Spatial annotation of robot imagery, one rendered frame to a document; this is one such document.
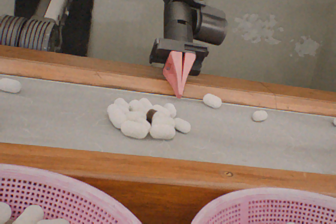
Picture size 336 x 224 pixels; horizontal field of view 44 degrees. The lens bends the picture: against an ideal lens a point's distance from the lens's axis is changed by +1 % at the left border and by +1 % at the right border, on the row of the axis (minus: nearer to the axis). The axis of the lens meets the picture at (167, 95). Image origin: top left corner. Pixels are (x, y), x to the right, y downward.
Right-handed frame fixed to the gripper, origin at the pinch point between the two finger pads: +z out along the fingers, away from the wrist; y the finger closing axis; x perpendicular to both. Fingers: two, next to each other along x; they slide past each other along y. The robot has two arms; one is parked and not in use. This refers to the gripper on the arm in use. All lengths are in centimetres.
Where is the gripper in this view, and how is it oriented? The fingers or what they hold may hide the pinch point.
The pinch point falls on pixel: (179, 92)
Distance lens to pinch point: 73.5
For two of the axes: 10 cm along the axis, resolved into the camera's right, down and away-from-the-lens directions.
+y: 9.7, 1.2, 2.0
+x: -2.4, 5.2, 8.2
